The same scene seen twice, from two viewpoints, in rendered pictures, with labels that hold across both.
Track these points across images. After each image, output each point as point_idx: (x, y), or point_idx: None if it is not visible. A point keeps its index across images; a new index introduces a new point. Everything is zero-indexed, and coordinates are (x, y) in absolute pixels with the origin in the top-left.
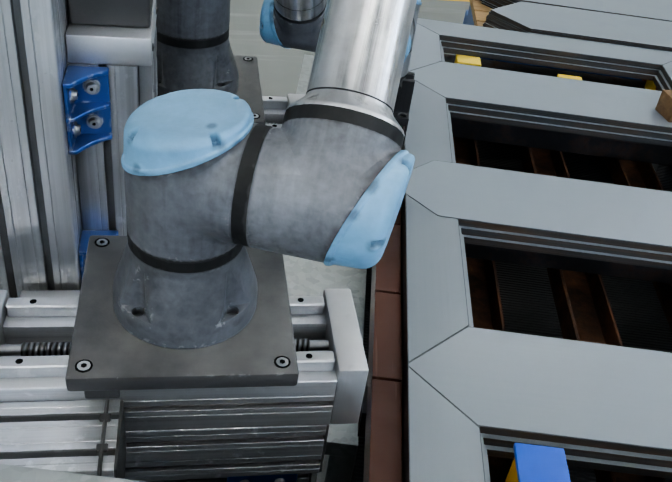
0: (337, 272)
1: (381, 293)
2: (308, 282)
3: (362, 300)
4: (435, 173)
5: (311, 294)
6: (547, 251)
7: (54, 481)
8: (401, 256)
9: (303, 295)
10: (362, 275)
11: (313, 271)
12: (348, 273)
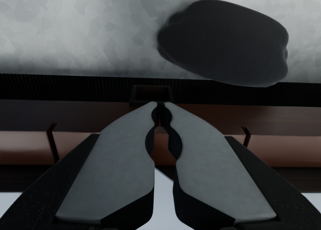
0: (108, 40)
1: None
2: None
3: (65, 72)
4: (190, 229)
5: (50, 3)
6: None
7: None
8: (224, 96)
9: None
10: (111, 72)
11: (101, 4)
12: (110, 55)
